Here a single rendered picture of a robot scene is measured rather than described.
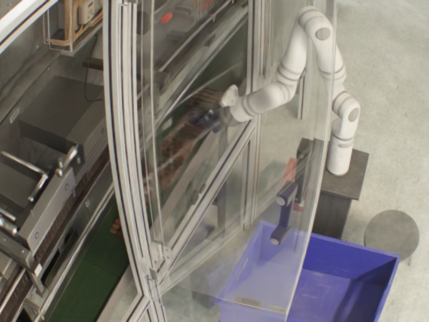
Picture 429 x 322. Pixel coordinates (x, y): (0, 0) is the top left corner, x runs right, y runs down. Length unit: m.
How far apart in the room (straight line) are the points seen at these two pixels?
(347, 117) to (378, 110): 1.42
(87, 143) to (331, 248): 1.03
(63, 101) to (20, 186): 0.33
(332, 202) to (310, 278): 0.30
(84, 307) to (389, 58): 2.83
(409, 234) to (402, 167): 0.71
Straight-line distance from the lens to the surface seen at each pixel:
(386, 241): 2.54
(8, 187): 1.64
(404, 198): 3.07
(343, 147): 2.21
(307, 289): 2.37
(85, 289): 1.85
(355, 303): 2.36
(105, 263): 1.89
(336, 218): 2.39
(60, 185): 1.56
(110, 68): 1.29
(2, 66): 1.76
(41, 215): 1.51
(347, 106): 2.09
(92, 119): 1.69
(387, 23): 4.48
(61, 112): 1.78
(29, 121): 1.78
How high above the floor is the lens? 2.19
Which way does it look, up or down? 45 degrees down
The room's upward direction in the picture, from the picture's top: 1 degrees clockwise
